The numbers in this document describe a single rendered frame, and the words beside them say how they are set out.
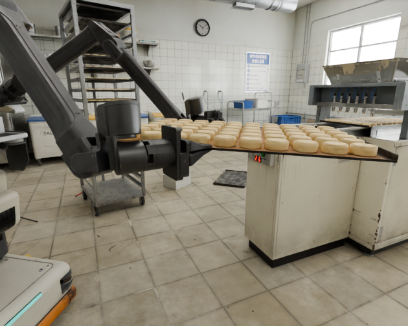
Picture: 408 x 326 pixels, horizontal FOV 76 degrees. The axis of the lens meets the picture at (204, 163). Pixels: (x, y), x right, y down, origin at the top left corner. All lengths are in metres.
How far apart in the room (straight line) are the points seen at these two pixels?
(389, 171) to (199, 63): 4.54
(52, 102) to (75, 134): 0.08
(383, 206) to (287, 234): 0.65
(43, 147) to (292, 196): 3.94
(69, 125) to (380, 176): 1.83
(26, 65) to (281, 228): 1.52
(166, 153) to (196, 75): 5.32
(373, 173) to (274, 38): 5.27
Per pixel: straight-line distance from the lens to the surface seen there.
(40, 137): 4.75
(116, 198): 2.62
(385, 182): 2.00
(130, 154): 0.46
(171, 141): 0.50
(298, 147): 0.57
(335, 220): 2.07
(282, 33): 7.04
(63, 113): 0.54
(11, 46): 0.64
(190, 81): 5.71
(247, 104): 5.54
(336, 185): 1.95
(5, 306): 1.46
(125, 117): 0.46
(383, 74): 2.07
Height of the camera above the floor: 1.12
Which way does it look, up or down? 15 degrees down
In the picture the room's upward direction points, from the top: straight up
